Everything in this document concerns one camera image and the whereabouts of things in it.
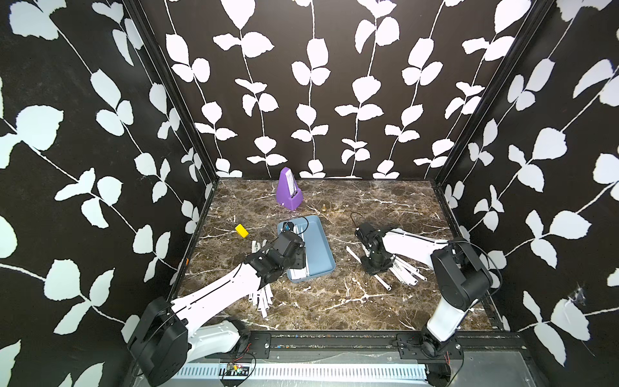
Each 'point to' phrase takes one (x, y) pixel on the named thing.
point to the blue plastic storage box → (319, 258)
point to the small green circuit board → (234, 369)
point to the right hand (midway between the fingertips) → (370, 268)
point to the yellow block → (241, 230)
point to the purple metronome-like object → (288, 194)
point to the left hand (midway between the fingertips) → (300, 249)
